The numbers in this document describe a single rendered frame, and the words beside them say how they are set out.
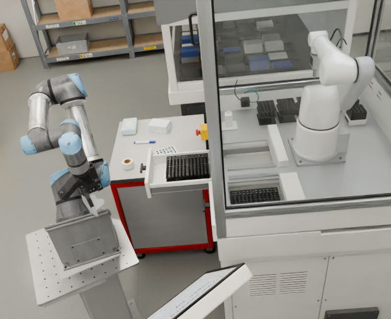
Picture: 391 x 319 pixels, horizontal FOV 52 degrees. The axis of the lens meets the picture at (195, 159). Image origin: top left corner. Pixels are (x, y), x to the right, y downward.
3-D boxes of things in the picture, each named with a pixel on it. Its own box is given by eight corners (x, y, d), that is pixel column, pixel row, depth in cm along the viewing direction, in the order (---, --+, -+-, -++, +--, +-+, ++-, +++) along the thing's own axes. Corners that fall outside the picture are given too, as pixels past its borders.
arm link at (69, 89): (83, 193, 189) (50, 81, 188) (114, 185, 191) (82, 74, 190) (80, 195, 177) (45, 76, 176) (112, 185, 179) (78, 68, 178)
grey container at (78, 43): (58, 56, 545) (54, 43, 535) (62, 47, 569) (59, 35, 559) (88, 52, 546) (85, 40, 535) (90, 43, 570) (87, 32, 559)
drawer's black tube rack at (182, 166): (167, 187, 207) (165, 177, 203) (167, 165, 221) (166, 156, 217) (210, 183, 206) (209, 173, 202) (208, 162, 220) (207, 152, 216)
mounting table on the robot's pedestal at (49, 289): (46, 320, 174) (37, 305, 167) (33, 250, 207) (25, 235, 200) (143, 278, 187) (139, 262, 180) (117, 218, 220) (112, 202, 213)
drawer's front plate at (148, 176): (148, 199, 204) (144, 182, 197) (151, 163, 227) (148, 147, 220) (151, 198, 204) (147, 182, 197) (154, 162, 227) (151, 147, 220)
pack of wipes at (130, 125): (136, 134, 262) (135, 128, 259) (121, 136, 262) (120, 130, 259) (138, 122, 274) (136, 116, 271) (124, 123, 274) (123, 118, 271)
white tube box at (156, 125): (148, 131, 263) (147, 125, 260) (154, 125, 269) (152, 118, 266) (166, 133, 259) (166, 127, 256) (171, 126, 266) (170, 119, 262)
